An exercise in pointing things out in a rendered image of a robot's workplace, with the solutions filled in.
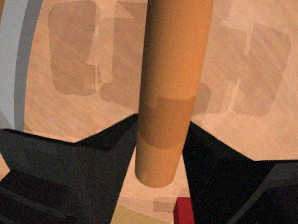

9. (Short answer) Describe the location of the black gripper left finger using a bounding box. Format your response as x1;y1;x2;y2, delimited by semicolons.
0;113;138;224

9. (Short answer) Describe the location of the red cube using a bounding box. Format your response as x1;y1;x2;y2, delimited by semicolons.
173;197;194;224

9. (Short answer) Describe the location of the orange-brown cylinder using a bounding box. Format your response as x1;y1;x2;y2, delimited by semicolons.
134;0;214;188

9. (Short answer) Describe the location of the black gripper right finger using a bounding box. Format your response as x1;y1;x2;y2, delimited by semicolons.
181;121;298;224

